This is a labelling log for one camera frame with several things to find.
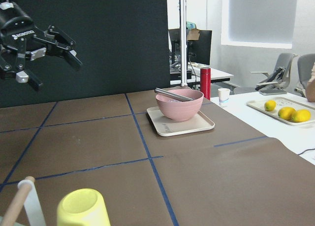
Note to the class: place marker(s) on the beige tray with lemon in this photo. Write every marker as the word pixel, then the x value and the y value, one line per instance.
pixel 285 110

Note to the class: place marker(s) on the black monitor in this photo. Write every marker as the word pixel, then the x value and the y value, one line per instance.
pixel 198 42

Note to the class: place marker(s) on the white paper cup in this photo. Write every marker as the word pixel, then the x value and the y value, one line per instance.
pixel 224 94

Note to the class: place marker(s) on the pink bowl with ice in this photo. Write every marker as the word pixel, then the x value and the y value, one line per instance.
pixel 180 110

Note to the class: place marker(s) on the grey office chair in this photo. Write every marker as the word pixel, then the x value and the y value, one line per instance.
pixel 274 82

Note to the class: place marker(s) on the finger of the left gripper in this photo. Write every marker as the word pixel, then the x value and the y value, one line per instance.
pixel 26 76
pixel 62 47

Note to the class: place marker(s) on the steel tongs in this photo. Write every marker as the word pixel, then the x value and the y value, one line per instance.
pixel 172 95

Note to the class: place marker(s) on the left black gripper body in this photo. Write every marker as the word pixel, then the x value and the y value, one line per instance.
pixel 17 40

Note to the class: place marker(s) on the yellow cup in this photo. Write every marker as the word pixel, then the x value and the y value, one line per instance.
pixel 82 207

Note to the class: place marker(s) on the white wire cup rack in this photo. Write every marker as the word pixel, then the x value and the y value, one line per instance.
pixel 26 197

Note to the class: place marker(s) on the aluminium frame post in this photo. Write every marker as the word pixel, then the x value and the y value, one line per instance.
pixel 183 30

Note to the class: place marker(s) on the red thermos bottle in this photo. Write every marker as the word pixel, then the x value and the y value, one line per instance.
pixel 205 82

